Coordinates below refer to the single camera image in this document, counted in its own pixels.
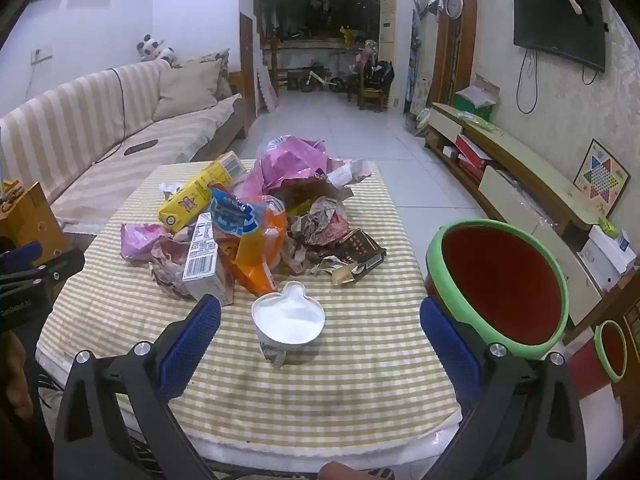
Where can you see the brown paper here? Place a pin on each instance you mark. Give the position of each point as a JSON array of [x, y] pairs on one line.
[[320, 220]]

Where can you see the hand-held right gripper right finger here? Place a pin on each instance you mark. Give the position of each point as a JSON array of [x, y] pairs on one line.
[[447, 347]]

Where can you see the red flat box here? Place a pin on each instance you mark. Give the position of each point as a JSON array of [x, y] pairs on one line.
[[472, 150]]

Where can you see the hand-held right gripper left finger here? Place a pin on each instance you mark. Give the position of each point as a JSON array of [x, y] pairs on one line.
[[192, 345]]

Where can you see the dark phone on sofa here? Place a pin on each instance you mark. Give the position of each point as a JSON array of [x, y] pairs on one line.
[[141, 146]]

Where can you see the dark brown wrapper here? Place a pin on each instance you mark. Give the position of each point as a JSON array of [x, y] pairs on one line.
[[357, 250]]

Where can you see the wooden chair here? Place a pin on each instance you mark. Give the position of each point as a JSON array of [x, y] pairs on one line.
[[371, 95]]

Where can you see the pink plastic bag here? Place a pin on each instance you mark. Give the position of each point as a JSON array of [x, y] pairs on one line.
[[285, 165]]

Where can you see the standing air conditioner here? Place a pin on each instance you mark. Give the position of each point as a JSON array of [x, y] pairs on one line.
[[395, 45]]

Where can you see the person's left forearm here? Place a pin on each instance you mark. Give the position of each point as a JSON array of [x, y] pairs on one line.
[[15, 375]]

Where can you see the striped beige sofa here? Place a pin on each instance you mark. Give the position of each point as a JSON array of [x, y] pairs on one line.
[[60, 125]]

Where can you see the green packet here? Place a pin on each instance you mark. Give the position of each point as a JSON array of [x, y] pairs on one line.
[[609, 227]]

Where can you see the white yogurt cup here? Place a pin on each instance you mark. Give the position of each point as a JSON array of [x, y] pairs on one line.
[[287, 320]]

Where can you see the large yellow carton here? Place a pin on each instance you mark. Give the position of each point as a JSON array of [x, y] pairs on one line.
[[195, 200]]

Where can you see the pink foam mats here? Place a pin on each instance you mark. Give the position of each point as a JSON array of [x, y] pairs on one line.
[[267, 90]]

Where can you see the round wall clock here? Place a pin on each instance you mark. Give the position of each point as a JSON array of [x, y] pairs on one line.
[[454, 5]]

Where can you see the large red green-rimmed bin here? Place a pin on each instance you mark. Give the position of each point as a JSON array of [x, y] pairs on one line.
[[500, 280]]

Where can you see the white pink torn packaging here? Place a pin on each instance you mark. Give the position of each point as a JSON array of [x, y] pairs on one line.
[[350, 172]]

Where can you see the small red green-rimmed bin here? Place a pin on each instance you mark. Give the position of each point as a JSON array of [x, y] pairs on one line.
[[612, 350]]

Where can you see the small blue box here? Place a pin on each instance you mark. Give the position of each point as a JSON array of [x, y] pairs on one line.
[[625, 242]]

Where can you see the black wall television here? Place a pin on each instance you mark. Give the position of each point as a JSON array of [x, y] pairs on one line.
[[560, 25]]

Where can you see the star checkers board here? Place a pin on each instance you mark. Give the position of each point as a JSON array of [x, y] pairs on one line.
[[600, 175]]

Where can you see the panda plush toy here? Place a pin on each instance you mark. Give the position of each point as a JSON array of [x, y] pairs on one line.
[[152, 50]]

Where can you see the white balance bike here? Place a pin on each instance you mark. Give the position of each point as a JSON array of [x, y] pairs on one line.
[[320, 77]]

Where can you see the small pink wrapper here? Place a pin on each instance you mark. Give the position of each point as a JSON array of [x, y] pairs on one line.
[[140, 237]]

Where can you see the orange cardboard box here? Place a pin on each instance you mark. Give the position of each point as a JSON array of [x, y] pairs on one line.
[[27, 215]]

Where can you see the green and white box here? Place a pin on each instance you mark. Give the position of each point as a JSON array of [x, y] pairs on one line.
[[475, 100]]

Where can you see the green plastic sleeve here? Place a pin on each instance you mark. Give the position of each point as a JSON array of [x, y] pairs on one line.
[[480, 120]]

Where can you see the plain beige pillow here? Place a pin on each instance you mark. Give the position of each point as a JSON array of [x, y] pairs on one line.
[[187, 90]]

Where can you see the white carton with barcode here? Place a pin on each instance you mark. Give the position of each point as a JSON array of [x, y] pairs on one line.
[[200, 260]]

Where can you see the yellow toy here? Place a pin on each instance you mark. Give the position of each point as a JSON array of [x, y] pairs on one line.
[[348, 35]]

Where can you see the patterned beige pillow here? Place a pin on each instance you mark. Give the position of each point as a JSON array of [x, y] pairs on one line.
[[222, 67]]

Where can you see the beige wooden television stand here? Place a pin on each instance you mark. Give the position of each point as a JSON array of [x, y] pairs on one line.
[[530, 170]]

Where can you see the white cardboard box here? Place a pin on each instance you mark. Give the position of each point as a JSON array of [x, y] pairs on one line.
[[607, 260]]

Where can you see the orange snack bag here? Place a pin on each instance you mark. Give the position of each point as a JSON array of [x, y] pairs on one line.
[[260, 240]]

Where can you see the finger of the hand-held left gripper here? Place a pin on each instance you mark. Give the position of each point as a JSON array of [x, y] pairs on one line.
[[20, 256], [60, 262]]

